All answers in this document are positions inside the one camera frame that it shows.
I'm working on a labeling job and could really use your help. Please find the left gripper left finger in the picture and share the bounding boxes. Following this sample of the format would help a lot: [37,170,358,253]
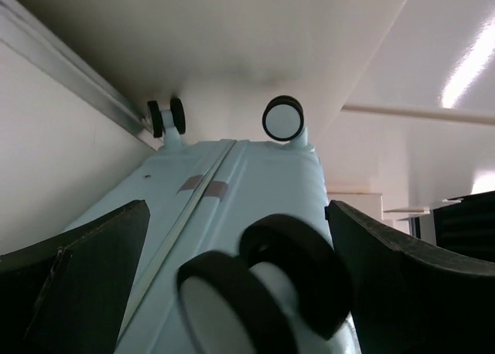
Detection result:
[1,200,150,353]

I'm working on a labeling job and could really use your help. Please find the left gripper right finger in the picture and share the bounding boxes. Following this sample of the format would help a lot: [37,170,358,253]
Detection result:
[326,200,494,353]

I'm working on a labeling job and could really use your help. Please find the light blue hardshell suitcase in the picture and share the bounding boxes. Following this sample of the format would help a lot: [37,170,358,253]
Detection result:
[74,95,359,353]

